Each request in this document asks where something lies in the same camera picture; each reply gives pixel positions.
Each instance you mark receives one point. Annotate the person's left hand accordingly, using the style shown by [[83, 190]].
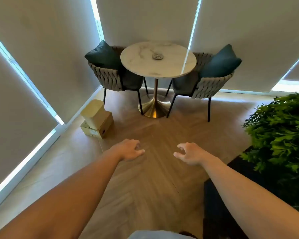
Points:
[[127, 149]]

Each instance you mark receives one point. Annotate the person's right hand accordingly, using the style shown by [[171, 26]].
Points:
[[192, 154]]

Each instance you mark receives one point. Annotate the person's right thumb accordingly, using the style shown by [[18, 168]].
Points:
[[178, 155]]

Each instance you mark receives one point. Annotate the person's left thumb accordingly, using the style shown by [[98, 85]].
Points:
[[139, 154]]

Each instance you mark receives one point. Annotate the person's left forearm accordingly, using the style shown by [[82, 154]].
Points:
[[59, 199]]

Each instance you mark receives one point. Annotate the person's right forearm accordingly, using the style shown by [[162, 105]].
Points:
[[249, 199]]

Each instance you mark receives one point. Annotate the brown cardboard box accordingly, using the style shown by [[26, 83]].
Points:
[[101, 128]]

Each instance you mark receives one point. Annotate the cream plastic bin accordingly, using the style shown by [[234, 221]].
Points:
[[92, 114]]

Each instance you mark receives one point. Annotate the grey woven armchair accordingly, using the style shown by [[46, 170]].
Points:
[[114, 77], [201, 83]]

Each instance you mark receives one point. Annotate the person's white shirt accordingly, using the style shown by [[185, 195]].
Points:
[[159, 234]]

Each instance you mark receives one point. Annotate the round marble table gold base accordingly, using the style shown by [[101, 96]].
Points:
[[158, 62]]

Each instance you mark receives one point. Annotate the glass ashtray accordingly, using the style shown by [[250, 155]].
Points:
[[157, 56]]

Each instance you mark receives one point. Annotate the dark teal cushion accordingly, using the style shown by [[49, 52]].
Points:
[[220, 63], [103, 55]]

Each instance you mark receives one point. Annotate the green leafy plant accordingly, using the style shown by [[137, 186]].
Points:
[[279, 136]]

